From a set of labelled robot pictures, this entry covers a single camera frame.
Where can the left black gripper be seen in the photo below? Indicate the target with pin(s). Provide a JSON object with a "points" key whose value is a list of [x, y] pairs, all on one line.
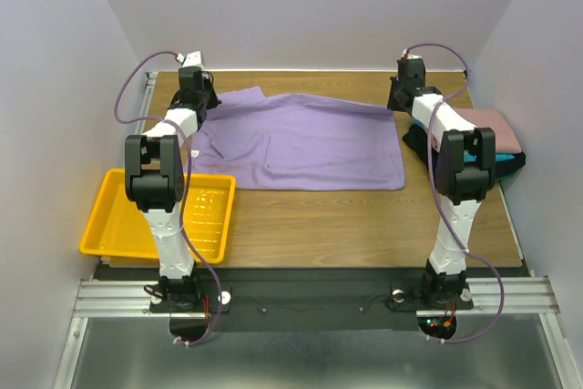
{"points": [[208, 85]]}

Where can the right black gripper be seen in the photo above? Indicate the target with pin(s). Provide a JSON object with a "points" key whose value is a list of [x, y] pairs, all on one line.
{"points": [[395, 98]]}

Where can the purple t shirt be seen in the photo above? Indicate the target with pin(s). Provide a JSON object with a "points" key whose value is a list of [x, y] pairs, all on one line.
{"points": [[299, 142]]}

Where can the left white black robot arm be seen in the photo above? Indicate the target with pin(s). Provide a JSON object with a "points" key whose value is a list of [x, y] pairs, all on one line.
{"points": [[155, 182]]}

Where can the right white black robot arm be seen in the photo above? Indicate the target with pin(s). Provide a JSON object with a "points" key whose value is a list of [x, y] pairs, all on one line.
{"points": [[462, 169]]}

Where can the black folded t shirt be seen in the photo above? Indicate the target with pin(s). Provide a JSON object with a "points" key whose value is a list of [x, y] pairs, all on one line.
{"points": [[416, 140]]}

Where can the yellow plastic tray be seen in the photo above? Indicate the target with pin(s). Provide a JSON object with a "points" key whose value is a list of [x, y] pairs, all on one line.
{"points": [[117, 230]]}

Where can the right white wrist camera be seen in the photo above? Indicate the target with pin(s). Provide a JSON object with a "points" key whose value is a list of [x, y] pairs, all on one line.
{"points": [[408, 55]]}

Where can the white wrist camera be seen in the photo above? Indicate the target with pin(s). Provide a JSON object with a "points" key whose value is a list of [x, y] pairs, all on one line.
{"points": [[408, 55], [192, 59]]}

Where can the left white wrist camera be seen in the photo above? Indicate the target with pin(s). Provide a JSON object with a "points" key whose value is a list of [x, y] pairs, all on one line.
{"points": [[192, 59]]}

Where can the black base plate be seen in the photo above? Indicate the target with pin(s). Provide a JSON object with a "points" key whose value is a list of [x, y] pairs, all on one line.
{"points": [[345, 299]]}

